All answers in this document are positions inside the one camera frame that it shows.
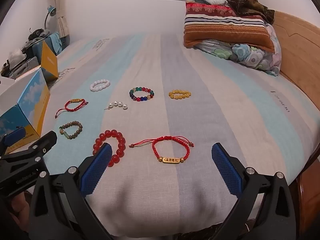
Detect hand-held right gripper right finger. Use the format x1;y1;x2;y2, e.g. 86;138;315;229
211;142;300;240

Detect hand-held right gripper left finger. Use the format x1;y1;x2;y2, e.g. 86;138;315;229
29;142;113;240

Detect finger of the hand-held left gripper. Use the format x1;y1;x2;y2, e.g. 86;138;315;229
0;127;26;155
24;131;58;160

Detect red cord gold charm bracelet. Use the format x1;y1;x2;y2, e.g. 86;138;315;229
55;98;89;119
129;135;194;166

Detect multicolour bead bracelet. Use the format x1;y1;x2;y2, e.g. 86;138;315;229
129;86;155;103

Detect person's left hand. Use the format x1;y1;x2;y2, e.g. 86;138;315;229
10;192;32;220

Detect sky printed box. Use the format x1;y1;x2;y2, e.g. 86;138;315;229
0;69;50;153

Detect white box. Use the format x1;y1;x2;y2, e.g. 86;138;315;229
0;66;42;117

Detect pearl earring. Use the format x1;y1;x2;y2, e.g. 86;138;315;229
104;101;129;110

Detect grey case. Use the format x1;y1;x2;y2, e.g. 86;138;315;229
0;39;44;78

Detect yellow cardboard box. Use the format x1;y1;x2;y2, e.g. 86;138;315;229
40;41;59;80

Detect teal cloth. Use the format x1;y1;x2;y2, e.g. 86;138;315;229
49;32;63;55

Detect striped bed sheet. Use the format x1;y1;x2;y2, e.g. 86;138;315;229
37;34;313;238

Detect floral quilt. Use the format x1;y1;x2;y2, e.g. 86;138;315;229
195;24;282;77

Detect blue desk lamp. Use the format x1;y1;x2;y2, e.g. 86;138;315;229
44;6;57;29

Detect beige curtain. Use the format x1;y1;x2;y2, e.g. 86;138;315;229
49;0;72;37

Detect striped folded blankets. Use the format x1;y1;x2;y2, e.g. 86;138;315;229
184;1;275;53

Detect brown cloth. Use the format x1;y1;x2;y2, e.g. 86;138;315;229
216;0;275;24

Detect green brown bead bracelet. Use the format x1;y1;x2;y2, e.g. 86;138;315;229
59;121;83;140

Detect red bead bracelet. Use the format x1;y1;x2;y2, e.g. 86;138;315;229
92;129;127;165

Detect white bead bracelet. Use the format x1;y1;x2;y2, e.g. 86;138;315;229
89;79;111;92

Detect yellow bead bracelet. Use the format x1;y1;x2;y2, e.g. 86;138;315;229
168;89;192;101

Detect wooden bed frame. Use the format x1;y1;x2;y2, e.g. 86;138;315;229
271;10;320;230

